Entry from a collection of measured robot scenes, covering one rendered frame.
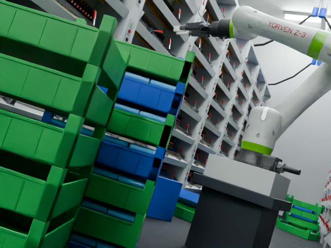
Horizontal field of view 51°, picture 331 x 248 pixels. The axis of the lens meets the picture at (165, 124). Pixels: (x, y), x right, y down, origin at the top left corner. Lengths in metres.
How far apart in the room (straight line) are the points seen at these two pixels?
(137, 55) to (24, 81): 0.36
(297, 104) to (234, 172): 0.46
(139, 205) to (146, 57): 0.35
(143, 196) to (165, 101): 0.23
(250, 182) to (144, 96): 0.64
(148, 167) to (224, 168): 0.59
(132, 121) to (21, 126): 0.33
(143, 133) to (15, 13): 0.38
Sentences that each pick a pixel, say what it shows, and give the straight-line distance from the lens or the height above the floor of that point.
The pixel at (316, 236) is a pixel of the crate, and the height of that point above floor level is 0.04.
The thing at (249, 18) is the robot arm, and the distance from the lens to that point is 1.58.
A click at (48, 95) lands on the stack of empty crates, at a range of 0.55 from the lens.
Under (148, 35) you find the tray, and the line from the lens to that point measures 1.90.
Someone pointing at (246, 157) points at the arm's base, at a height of 0.39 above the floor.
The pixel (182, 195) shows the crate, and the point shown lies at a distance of 2.18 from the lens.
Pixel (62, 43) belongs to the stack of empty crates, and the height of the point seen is 0.42.
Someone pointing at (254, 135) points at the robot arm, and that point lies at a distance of 1.41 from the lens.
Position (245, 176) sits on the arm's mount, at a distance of 1.33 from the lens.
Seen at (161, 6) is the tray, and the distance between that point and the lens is 1.99.
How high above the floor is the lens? 0.30
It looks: 5 degrees up
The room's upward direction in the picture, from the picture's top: 18 degrees clockwise
